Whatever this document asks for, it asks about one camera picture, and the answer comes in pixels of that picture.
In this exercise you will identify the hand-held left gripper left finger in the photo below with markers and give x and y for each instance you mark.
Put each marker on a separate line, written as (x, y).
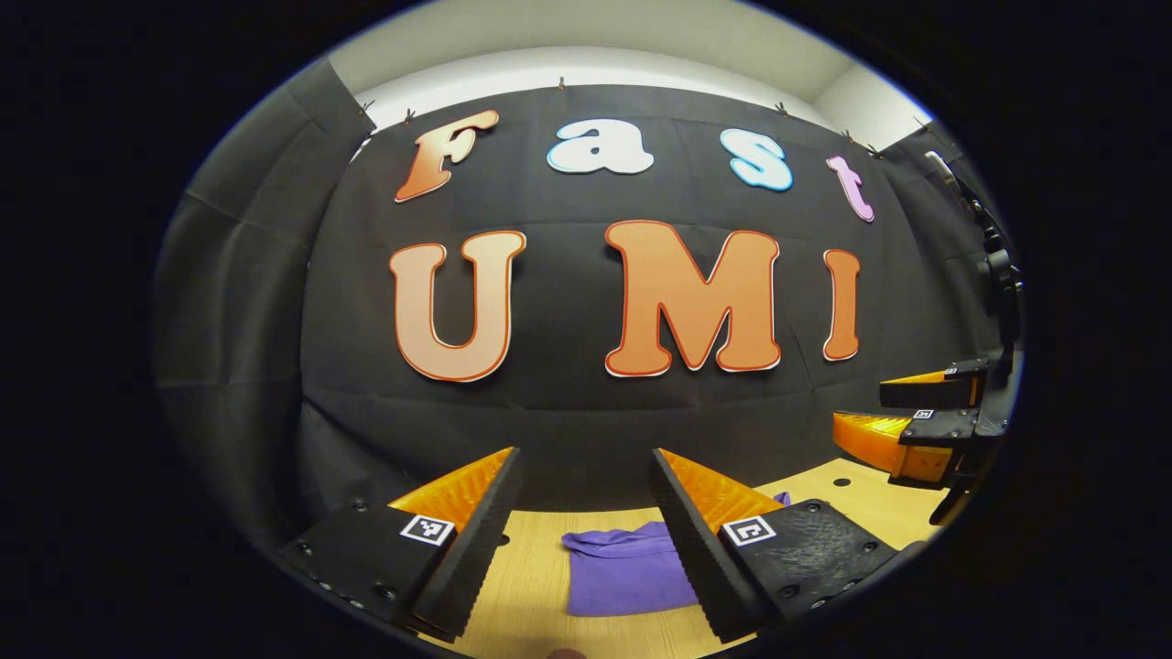
(467, 558)

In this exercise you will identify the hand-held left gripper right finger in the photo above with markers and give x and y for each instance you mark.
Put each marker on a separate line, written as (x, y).
(700, 558)

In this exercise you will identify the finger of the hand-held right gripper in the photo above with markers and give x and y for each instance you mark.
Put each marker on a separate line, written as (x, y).
(870, 439)
(925, 394)

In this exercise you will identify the purple shirt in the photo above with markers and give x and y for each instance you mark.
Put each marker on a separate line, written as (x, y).
(623, 572)

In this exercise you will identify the black backdrop cloth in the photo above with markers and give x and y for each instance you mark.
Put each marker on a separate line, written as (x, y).
(568, 421)

